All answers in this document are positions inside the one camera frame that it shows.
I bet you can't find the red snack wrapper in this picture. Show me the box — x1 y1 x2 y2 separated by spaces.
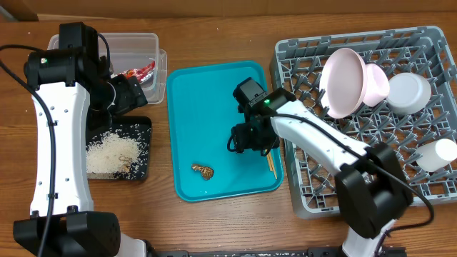
121 61 156 84

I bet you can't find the wooden chopstick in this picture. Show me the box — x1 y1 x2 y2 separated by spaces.
267 153 278 180
266 153 274 172

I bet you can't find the brown food scrap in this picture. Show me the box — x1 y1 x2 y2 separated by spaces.
191 164 214 180

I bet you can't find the pink round plate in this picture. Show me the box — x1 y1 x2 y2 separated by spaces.
319 48 368 119

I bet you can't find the pink bowl with rice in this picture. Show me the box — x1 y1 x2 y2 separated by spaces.
363 64 390 107

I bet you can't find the grey bowl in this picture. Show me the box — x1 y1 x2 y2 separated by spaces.
386 73 431 116

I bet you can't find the white cup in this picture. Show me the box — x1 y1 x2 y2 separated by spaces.
416 138 456 172

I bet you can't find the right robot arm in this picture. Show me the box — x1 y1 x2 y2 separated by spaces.
227 86 413 256

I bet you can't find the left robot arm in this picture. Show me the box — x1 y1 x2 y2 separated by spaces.
14 45 156 256

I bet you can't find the black waste tray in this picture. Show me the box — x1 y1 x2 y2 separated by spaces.
85 114 153 181

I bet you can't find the clear plastic bin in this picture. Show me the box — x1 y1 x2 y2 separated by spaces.
48 31 169 105

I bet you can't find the teal serving tray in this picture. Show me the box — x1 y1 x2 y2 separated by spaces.
166 61 284 202

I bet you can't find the spilled white rice pile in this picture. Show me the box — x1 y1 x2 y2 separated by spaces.
86 123 151 179

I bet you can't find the grey dish rack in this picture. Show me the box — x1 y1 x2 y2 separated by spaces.
269 25 457 219

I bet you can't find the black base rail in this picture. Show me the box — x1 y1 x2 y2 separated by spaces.
142 244 408 257

